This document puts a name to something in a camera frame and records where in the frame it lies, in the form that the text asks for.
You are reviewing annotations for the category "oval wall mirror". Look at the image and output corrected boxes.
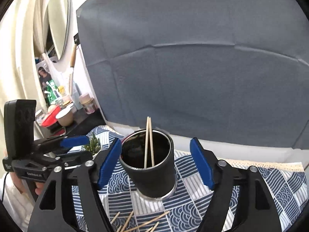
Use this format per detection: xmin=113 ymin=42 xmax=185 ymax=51
xmin=46 ymin=0 xmax=70 ymax=60

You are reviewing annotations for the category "pink lidded jar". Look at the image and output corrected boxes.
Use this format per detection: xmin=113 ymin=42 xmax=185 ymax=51
xmin=79 ymin=93 xmax=96 ymax=114

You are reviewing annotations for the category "photo card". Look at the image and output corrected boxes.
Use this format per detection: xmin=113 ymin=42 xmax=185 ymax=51
xmin=38 ymin=67 xmax=52 ymax=89

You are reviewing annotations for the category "cream curtain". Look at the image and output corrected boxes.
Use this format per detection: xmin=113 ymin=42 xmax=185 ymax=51
xmin=0 ymin=0 xmax=56 ymax=175

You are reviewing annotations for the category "black utensil holder cup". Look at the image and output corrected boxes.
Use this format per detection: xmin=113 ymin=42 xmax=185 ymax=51
xmin=120 ymin=129 xmax=177 ymax=200

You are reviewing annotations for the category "cream ceramic bowl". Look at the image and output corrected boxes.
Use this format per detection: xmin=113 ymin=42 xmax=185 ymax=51
xmin=55 ymin=108 xmax=73 ymax=127

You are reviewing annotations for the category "green bottle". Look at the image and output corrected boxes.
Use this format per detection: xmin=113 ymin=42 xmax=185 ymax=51
xmin=44 ymin=80 xmax=60 ymax=105

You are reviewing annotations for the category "blue white patterned tablecloth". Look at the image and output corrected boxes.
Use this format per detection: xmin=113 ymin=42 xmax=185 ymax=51
xmin=71 ymin=125 xmax=309 ymax=232

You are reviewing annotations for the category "left hand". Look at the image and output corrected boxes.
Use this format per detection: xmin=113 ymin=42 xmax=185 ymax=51
xmin=9 ymin=172 xmax=45 ymax=196

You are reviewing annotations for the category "small plant in white pot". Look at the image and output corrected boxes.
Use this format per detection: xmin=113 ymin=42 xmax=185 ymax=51
xmin=83 ymin=134 xmax=101 ymax=156

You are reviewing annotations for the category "black side table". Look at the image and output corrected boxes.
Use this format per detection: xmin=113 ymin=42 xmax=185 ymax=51
xmin=41 ymin=109 xmax=106 ymax=138

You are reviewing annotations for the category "red bowl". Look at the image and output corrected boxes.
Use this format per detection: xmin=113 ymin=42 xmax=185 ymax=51
xmin=41 ymin=105 xmax=61 ymax=128

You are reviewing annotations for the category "hanging wooden handled brush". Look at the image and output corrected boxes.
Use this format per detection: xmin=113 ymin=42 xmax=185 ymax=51
xmin=69 ymin=44 xmax=77 ymax=95

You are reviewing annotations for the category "grey fabric backdrop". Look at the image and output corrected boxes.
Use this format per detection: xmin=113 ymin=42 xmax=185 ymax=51
xmin=76 ymin=0 xmax=308 ymax=149

